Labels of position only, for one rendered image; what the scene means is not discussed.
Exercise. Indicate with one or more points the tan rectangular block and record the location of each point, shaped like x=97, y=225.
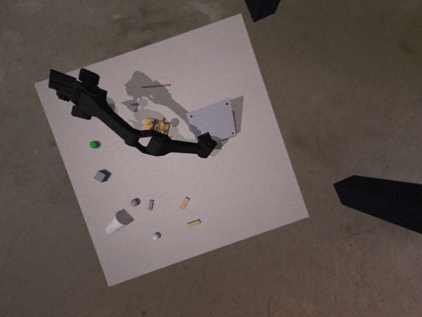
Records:
x=196, y=222
x=184, y=203

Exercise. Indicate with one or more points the green ball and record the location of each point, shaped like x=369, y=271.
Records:
x=94, y=144

